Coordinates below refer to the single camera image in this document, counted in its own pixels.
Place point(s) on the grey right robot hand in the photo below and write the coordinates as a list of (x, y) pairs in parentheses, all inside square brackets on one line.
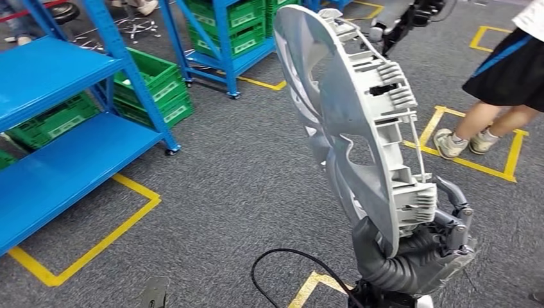
[(442, 268)]

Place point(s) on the grey plastic wheel cover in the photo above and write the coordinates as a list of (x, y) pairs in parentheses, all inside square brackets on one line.
[(361, 110)]

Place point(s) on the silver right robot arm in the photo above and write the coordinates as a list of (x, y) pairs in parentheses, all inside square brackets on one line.
[(382, 299)]

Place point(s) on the person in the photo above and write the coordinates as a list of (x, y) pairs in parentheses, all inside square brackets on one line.
[(142, 6), (17, 21), (505, 72)]

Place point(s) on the black and silver robot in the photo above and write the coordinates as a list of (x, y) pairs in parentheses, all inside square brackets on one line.
[(399, 21)]

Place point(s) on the black round stool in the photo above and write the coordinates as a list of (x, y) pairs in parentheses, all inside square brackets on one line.
[(136, 27), (66, 12)]

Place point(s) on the red barrier belt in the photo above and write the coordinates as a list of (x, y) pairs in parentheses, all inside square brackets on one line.
[(25, 12)]

